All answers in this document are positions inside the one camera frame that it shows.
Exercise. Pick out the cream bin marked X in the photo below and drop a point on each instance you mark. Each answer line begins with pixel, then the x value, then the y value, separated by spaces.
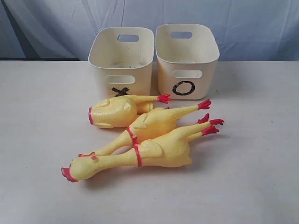
pixel 121 59

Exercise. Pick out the headless yellow rubber chicken body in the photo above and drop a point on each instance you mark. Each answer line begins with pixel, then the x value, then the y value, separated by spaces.
pixel 121 111

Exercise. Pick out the yellow rubber chicken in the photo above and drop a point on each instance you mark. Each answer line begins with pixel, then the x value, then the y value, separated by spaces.
pixel 170 150
pixel 155 123

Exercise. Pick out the blue backdrop curtain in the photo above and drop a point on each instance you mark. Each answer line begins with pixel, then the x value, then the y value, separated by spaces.
pixel 245 30

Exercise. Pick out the cream bin marked O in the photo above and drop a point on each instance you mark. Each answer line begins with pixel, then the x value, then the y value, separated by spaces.
pixel 187 55

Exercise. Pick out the yellow rubber chicken front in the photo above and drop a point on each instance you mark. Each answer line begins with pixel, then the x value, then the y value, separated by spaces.
pixel 170 150

